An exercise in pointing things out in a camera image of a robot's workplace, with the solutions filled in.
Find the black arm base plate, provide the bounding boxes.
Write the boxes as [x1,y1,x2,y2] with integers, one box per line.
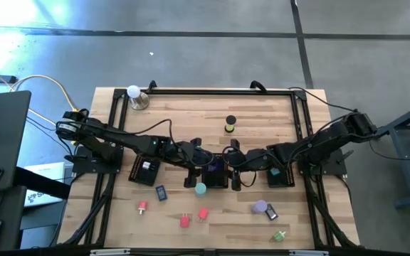
[298,148,348,178]
[72,144,125,174]

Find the black slotted plastic basket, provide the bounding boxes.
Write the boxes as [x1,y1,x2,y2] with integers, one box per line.
[128,153,162,187]
[201,152,230,190]
[266,166,295,188]

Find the white box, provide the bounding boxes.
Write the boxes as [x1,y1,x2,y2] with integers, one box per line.
[23,161,66,208]

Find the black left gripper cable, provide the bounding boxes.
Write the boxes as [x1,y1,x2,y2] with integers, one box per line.
[130,118,177,144]

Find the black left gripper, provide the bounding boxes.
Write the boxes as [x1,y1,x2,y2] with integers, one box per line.
[172,137,214,189]

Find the long black cable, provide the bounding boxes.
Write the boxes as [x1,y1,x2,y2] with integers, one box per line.
[287,86,359,113]

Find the black metal table frame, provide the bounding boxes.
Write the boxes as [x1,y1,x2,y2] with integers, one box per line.
[57,87,361,250]

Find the grey and purple block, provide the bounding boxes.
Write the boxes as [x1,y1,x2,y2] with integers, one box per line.
[264,203,279,222]

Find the grey metal table frame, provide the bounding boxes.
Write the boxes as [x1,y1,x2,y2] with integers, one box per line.
[370,98,410,210]

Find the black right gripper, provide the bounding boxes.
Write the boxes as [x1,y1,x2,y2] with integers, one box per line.
[225,139,268,193]

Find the white light bulb on base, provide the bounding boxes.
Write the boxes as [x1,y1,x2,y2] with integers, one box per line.
[126,84,151,111]

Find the purple sand hourglass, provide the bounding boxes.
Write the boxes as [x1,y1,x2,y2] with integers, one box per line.
[251,199,269,215]

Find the yellow-green sand hourglass black caps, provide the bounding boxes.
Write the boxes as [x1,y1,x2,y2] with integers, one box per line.
[224,114,237,134]

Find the black floor cable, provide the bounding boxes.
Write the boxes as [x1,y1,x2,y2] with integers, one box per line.
[367,140,410,161]

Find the teal sand hourglass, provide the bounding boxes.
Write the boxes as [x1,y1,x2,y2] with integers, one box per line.
[194,182,208,198]

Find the dark grey desk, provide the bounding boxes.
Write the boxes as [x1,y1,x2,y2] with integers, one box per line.
[0,90,32,195]

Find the white bracket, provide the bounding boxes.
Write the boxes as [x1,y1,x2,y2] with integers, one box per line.
[289,250,329,256]
[90,248,131,256]

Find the blue digital timer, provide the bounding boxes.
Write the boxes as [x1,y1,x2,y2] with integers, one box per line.
[155,185,168,202]

